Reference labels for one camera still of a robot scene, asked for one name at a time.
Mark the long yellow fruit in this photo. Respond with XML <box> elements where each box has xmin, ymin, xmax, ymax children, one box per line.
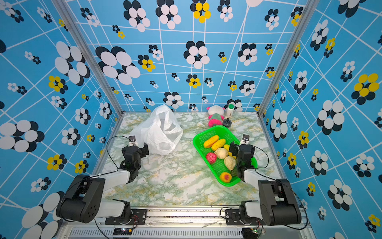
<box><xmin>223</xmin><ymin>144</ymin><xmax>230</xmax><ymax>151</ymax></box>

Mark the beige round fruit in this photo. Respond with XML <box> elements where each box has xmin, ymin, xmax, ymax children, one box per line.
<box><xmin>214</xmin><ymin>148</ymin><xmax>228</xmax><ymax>160</ymax></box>

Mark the yellow corn-like fruit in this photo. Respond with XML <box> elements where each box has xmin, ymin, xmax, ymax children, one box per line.
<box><xmin>211</xmin><ymin>138</ymin><xmax>226</xmax><ymax>151</ymax></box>

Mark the pale beige fruit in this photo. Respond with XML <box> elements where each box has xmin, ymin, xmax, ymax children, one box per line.
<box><xmin>224</xmin><ymin>156</ymin><xmax>237</xmax><ymax>171</ymax></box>

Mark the green fruit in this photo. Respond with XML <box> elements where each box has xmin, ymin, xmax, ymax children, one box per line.
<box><xmin>231</xmin><ymin>168</ymin><xmax>238</xmax><ymax>178</ymax></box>

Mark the red round fruit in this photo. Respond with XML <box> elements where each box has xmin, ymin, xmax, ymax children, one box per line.
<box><xmin>206</xmin><ymin>152</ymin><xmax>217</xmax><ymax>165</ymax></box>

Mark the white plastic bag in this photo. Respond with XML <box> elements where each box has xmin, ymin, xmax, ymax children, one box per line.
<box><xmin>129</xmin><ymin>105</ymin><xmax>183</xmax><ymax>155</ymax></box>

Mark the orange peach fruit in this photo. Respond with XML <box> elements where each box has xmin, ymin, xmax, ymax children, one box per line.
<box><xmin>219</xmin><ymin>172</ymin><xmax>232</xmax><ymax>183</ymax></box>

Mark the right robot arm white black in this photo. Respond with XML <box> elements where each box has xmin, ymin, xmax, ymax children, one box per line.
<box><xmin>229</xmin><ymin>142</ymin><xmax>302</xmax><ymax>228</ymax></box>

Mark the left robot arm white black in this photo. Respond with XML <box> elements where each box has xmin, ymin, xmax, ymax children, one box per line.
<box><xmin>56</xmin><ymin>143</ymin><xmax>149</xmax><ymax>225</ymax></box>

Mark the jar with black lid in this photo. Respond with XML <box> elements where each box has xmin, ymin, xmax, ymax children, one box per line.
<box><xmin>222</xmin><ymin>118</ymin><xmax>232</xmax><ymax>128</ymax></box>

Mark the green plastic basket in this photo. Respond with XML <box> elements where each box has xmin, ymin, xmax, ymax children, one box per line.
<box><xmin>193</xmin><ymin>125</ymin><xmax>258</xmax><ymax>187</ymax></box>

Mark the white bottle green cap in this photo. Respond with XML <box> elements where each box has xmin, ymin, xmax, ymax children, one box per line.
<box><xmin>226</xmin><ymin>104</ymin><xmax>235</xmax><ymax>118</ymax></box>

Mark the pink white plush toy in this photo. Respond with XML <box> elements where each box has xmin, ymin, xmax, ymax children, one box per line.
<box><xmin>207</xmin><ymin>105</ymin><xmax>224</xmax><ymax>127</ymax></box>

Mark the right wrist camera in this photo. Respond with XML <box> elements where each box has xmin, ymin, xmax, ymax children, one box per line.
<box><xmin>242</xmin><ymin>134</ymin><xmax>250</xmax><ymax>141</ymax></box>

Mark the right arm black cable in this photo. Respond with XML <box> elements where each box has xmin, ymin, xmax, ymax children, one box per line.
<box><xmin>252</xmin><ymin>145</ymin><xmax>308</xmax><ymax>231</ymax></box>

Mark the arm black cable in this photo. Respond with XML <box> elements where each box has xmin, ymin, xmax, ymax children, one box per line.
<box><xmin>58</xmin><ymin>135</ymin><xmax>133</xmax><ymax>223</ymax></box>
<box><xmin>252</xmin><ymin>145</ymin><xmax>308</xmax><ymax>231</ymax></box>

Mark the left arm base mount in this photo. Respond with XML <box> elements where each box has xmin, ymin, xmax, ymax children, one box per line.
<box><xmin>105</xmin><ymin>209</ymin><xmax>148</xmax><ymax>226</ymax></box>

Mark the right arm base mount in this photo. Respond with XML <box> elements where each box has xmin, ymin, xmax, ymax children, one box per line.
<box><xmin>220</xmin><ymin>208</ymin><xmax>264</xmax><ymax>227</ymax></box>

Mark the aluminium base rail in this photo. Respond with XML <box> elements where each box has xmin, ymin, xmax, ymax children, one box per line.
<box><xmin>56</xmin><ymin>205</ymin><xmax>315</xmax><ymax>239</ymax></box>

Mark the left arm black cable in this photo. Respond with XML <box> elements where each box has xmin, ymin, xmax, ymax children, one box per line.
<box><xmin>58</xmin><ymin>135</ymin><xmax>133</xmax><ymax>223</ymax></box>

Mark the left aluminium frame post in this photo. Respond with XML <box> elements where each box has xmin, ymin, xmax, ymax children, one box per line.
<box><xmin>52</xmin><ymin>1</ymin><xmax>123</xmax><ymax>117</ymax></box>

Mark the aluminium frame post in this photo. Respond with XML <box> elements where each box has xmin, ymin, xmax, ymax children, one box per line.
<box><xmin>52</xmin><ymin>1</ymin><xmax>123</xmax><ymax>117</ymax></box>
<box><xmin>259</xmin><ymin>0</ymin><xmax>320</xmax><ymax>117</ymax></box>

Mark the right aluminium frame post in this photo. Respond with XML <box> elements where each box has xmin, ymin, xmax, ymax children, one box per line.
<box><xmin>259</xmin><ymin>0</ymin><xmax>320</xmax><ymax>117</ymax></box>

